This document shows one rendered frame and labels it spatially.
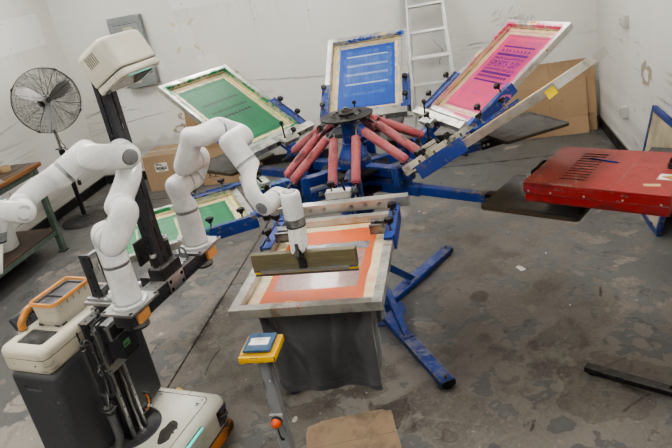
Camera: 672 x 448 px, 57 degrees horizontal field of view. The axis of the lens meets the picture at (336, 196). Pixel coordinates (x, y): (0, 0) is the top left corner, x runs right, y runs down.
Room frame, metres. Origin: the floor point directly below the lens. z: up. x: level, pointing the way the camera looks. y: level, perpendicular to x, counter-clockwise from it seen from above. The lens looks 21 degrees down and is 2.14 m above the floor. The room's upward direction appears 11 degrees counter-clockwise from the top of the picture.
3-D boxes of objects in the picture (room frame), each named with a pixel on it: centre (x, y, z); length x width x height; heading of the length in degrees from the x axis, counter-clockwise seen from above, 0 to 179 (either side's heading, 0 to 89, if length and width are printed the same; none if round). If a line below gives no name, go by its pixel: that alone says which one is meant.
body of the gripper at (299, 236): (2.08, 0.16, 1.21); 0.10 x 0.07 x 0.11; 167
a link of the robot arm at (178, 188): (2.36, 0.60, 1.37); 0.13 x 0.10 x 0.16; 149
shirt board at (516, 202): (2.89, -0.63, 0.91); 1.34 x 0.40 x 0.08; 46
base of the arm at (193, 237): (2.36, 0.62, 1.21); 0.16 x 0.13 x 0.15; 65
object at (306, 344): (2.05, 0.17, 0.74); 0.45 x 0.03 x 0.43; 76
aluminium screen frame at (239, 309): (2.33, 0.10, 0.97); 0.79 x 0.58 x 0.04; 166
